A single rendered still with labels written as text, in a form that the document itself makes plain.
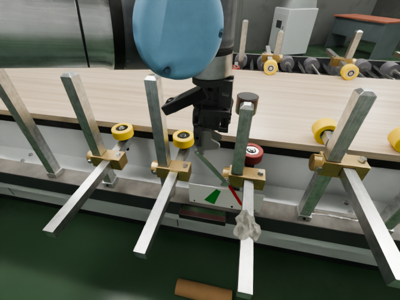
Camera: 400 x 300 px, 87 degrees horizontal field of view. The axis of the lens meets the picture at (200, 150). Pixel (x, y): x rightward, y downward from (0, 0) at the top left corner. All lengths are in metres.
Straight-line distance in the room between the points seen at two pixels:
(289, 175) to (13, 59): 0.94
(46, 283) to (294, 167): 1.49
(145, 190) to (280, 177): 0.58
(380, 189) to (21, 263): 1.96
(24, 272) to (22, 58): 1.62
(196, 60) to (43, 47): 0.12
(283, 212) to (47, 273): 1.40
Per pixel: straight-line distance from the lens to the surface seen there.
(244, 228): 0.56
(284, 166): 0.95
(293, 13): 5.46
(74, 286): 1.59
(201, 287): 1.34
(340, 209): 1.06
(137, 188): 0.89
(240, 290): 0.52
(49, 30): 0.21
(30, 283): 1.73
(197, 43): 0.22
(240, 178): 0.69
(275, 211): 0.84
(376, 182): 1.10
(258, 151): 0.73
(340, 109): 1.16
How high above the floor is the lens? 1.35
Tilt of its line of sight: 39 degrees down
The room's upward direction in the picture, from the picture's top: straight up
